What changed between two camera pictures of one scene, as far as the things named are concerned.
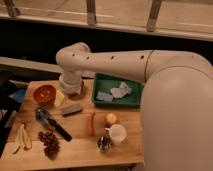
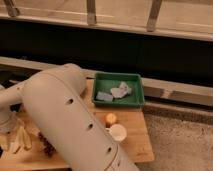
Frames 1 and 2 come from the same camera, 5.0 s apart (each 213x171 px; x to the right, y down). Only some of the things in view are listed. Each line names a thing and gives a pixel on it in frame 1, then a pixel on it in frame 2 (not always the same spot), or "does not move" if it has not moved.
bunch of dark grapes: (51, 144) does not move
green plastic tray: (117, 91) does not move
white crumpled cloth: (121, 91) does not move
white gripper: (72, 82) -> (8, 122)
